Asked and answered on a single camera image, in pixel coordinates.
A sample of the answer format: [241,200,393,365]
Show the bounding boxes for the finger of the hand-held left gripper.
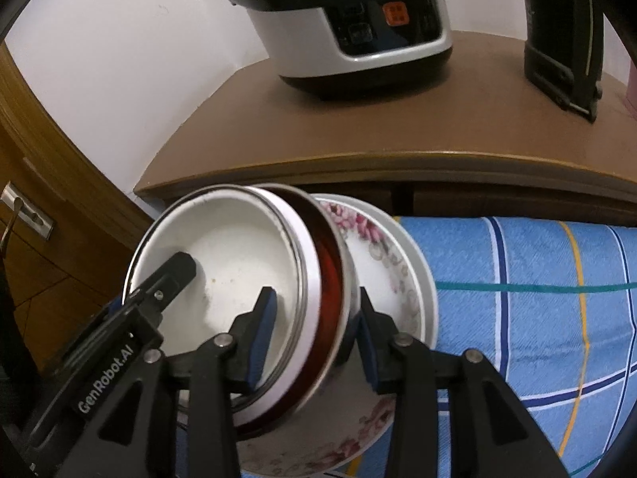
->
[124,253,196,352]
[15,296,161,478]

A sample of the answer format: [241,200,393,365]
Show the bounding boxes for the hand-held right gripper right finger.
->
[356,289,568,478]

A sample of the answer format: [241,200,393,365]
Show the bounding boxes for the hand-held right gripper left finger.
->
[74,286,277,478]

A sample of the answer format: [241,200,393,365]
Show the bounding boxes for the white enamel cup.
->
[123,185,305,411]

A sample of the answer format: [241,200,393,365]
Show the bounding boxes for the white plate with pink flowers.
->
[238,194,424,465]

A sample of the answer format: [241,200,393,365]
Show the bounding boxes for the brown wooden door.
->
[0,124,130,374]

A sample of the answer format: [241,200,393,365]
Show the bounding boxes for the blue plaid cloth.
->
[174,215,637,478]

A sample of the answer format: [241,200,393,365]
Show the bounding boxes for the brown wooden cabinet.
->
[133,30,637,230]

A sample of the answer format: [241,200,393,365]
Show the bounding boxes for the white rice cooker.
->
[221,0,455,100]

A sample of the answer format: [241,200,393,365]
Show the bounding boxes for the black thermos flask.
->
[518,0,605,123]

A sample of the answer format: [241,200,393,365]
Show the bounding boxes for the metal door handle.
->
[0,182,55,250]

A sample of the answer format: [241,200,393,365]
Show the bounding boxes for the wooden door frame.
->
[0,42,155,240]

